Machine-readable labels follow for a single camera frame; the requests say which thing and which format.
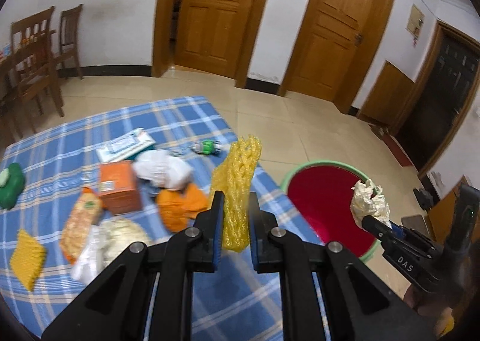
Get white paper ball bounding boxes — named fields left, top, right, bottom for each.
left=350, top=178, right=391, bottom=228

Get orange snack packet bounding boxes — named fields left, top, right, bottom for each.
left=59, top=187, right=103, bottom=265

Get orange cardboard box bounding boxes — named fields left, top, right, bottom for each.
left=98, top=161, right=143, bottom=215

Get yellow foam fruit net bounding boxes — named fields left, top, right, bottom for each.
left=209, top=135, right=262, bottom=253

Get person's right hand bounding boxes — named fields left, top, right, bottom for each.
left=403, top=285, right=454, bottom=338

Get red bucket with green rim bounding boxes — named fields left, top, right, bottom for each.
left=281, top=160, right=379, bottom=262

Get crumpled clear plastic bag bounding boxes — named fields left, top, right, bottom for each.
left=71, top=217, right=151, bottom=285

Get red doormat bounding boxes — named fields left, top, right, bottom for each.
left=370, top=125, right=412, bottom=167

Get orange fabric bow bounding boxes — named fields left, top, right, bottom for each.
left=155, top=183, right=209, bottom=233

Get white cloth bundle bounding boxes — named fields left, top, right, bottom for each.
left=132, top=150, right=193, bottom=191

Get yellow foam net piece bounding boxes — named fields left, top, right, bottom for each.
left=10, top=229, right=47, bottom=292

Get low wooden cabinet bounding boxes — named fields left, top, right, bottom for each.
left=357, top=61, right=414, bottom=127

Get dark entrance door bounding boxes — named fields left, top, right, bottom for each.
left=392, top=22, right=479, bottom=178

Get white and teal medicine box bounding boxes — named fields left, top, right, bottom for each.
left=96, top=127, right=155, bottom=163

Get green clover-shaped toy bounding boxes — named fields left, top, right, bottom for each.
left=0, top=162, right=26, bottom=209

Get right wooden door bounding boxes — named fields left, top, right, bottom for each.
left=278, top=0, right=394, bottom=114

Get wooden door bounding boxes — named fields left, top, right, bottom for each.
left=151, top=0, right=266, bottom=88
left=278, top=0, right=394, bottom=114

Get near wooden chair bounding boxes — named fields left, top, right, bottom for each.
left=10, top=6, right=64, bottom=131

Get wooden chair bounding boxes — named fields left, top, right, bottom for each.
left=54, top=4, right=83, bottom=79
left=10, top=6, right=64, bottom=131

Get left wooden door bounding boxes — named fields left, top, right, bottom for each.
left=151, top=0, right=266, bottom=88

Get far wooden chair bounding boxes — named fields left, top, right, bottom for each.
left=54, top=4, right=83, bottom=79

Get green frog toy keychain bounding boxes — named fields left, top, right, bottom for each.
left=190, top=139, right=230, bottom=156

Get wall electrical panel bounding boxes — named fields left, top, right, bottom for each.
left=406, top=5, right=425, bottom=40

